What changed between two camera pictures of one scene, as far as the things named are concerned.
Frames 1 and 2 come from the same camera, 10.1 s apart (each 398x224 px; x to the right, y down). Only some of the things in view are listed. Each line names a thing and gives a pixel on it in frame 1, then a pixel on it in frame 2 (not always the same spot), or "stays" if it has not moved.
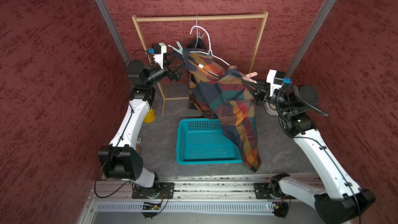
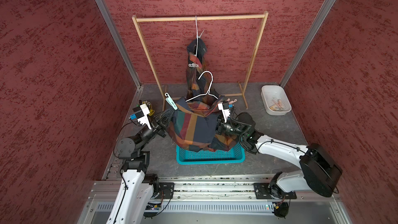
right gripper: (263, 89) → (219, 127)
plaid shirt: (228, 97) → (193, 126)
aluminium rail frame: (197, 199) stays
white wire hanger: (196, 24) stays
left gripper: (170, 74) → (161, 119)
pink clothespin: (248, 76) → (231, 102)
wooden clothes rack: (241, 15) stays
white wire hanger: (210, 52) → (208, 92)
